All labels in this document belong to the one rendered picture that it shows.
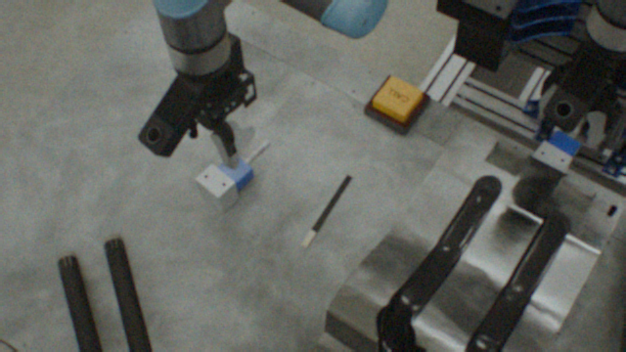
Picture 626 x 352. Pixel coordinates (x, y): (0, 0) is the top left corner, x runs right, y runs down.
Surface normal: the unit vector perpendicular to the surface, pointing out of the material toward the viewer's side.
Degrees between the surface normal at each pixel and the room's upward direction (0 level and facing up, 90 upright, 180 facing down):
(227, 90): 1
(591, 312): 0
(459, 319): 24
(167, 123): 31
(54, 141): 0
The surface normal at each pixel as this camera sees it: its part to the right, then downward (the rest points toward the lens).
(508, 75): -0.02, -0.50
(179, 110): -0.40, -0.11
